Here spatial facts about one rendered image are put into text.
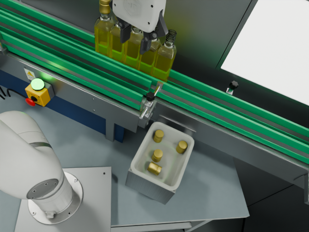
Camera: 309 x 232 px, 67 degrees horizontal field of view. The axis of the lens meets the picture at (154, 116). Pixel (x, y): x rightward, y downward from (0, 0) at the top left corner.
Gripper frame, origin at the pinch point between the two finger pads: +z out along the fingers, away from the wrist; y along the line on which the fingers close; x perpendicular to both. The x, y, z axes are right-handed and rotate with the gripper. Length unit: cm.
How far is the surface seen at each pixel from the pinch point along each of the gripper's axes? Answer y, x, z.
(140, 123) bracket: 3.9, 4.7, 38.1
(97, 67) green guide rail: -21.0, 10.2, 30.5
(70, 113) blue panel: -30, 1, 60
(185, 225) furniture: 48, 8, 119
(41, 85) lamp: -35, -6, 37
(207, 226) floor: 65, 23, 139
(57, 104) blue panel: -37, 0, 57
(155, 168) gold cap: 17.7, -5.3, 41.9
